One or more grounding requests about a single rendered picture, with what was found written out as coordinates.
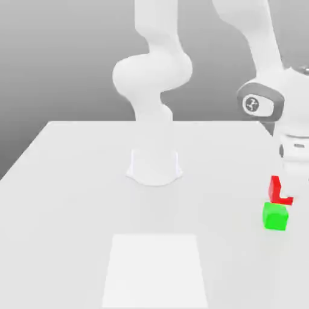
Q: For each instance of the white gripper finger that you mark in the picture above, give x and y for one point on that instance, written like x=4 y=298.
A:
x=286 y=187

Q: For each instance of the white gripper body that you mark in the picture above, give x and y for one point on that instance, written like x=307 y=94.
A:
x=295 y=169

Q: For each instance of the small red cube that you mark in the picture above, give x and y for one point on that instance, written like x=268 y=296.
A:
x=274 y=190

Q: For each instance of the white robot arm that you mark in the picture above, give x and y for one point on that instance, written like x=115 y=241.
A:
x=154 y=72

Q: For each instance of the small green cube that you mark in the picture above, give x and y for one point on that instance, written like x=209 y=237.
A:
x=275 y=217

